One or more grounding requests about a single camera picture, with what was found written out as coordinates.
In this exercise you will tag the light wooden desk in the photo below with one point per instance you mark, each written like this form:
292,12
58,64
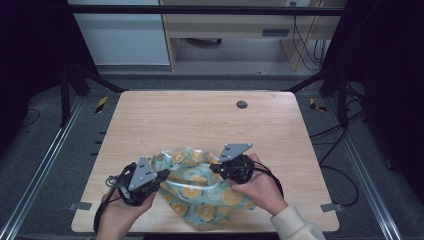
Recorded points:
230,25

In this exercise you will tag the white cabinet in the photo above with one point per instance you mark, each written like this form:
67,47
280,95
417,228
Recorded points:
123,36

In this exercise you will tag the grey table bracket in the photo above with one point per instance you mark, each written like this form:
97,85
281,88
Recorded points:
331,207
80,206

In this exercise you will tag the black metal crossbar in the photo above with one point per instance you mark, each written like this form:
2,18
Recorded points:
200,10

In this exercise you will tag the aluminium rail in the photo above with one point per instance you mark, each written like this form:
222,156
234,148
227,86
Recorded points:
370,186
40,176

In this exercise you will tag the person's left hand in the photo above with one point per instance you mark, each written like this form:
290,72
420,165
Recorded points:
116,216

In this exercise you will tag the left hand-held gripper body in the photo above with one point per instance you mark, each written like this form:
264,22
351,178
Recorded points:
141,181

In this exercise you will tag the black metal stand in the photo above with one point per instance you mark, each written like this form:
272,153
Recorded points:
65,96
342,100

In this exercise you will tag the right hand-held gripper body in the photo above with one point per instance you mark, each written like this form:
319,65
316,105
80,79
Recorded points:
236,166

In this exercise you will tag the yellow and black tape strip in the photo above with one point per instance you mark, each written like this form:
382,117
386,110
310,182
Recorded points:
101,104
313,105

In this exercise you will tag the teal cloth with orange print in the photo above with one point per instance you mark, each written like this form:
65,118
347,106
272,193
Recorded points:
200,196

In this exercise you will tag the person's right hand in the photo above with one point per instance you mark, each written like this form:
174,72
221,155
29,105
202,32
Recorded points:
261,191

